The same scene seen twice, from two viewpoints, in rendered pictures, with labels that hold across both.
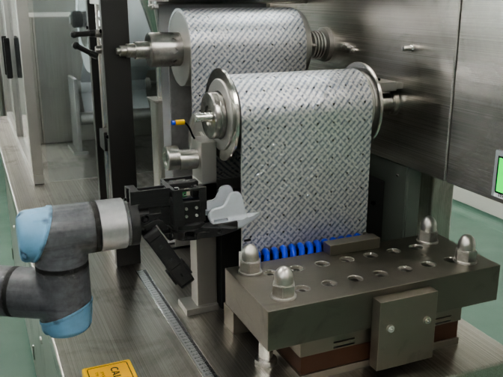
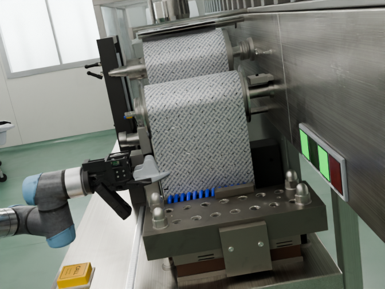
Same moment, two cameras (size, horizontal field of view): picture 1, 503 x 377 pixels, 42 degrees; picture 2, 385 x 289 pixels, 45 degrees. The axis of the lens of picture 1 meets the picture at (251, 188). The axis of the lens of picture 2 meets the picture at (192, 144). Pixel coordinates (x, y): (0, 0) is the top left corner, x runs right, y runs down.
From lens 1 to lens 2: 0.52 m
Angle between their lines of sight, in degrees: 23
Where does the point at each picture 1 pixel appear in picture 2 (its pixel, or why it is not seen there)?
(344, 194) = (232, 156)
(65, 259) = (47, 203)
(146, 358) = (106, 261)
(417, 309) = (251, 236)
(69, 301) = (54, 227)
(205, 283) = not seen: hidden behind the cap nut
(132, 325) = (113, 241)
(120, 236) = (77, 190)
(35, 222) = (30, 183)
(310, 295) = (176, 226)
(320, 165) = (209, 139)
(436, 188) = not seen: hidden behind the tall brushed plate
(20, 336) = not seen: hidden behind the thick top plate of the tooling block
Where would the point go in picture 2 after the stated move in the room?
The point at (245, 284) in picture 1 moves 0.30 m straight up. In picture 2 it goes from (147, 218) to (121, 92)
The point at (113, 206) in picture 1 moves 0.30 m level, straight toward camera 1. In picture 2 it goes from (73, 172) to (10, 229)
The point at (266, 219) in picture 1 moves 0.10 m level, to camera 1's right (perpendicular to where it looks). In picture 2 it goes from (177, 175) to (214, 174)
